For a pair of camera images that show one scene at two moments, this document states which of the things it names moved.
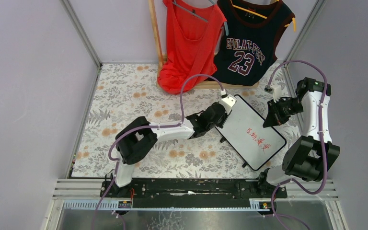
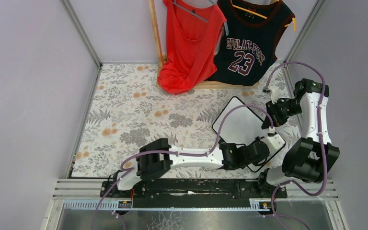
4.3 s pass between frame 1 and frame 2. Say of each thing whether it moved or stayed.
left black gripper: moved
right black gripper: stayed
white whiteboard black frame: stayed
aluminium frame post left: stayed
